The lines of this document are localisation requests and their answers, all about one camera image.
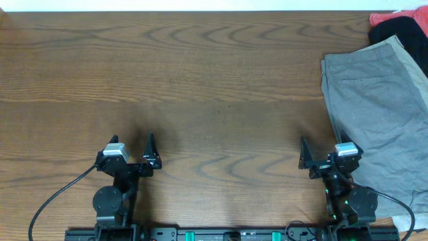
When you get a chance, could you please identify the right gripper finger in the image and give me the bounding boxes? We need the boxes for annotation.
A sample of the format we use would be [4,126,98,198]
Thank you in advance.
[340,130,356,145]
[298,137,314,169]

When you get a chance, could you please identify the grey shorts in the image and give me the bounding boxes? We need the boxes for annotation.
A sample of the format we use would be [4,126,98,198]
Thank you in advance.
[322,45,427,214]

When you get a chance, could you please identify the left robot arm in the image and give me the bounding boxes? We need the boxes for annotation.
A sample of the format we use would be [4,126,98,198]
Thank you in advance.
[92,133,162,241]

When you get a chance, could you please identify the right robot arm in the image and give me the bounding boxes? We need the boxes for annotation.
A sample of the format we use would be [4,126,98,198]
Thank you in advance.
[298,132,378,241]

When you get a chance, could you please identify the khaki beige shorts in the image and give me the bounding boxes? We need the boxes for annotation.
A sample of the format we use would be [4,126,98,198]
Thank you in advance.
[357,35,427,232]

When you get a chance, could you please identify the black garment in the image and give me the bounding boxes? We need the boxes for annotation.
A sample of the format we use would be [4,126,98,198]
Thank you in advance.
[368,17,427,76]

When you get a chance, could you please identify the red garment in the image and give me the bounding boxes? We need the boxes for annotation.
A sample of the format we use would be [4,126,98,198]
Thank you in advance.
[369,5,428,37]

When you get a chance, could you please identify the left black cable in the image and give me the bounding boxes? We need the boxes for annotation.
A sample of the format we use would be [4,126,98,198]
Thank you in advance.
[27,164,98,241]

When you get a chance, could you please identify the black cable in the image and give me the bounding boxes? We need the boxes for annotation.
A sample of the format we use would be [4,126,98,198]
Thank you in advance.
[337,170,416,241]
[27,164,98,241]

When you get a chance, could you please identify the right black cable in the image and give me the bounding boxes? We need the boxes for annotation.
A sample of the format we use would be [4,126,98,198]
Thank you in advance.
[337,170,416,241]

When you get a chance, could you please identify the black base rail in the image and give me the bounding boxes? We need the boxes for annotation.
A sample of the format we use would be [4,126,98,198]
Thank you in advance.
[64,225,400,241]

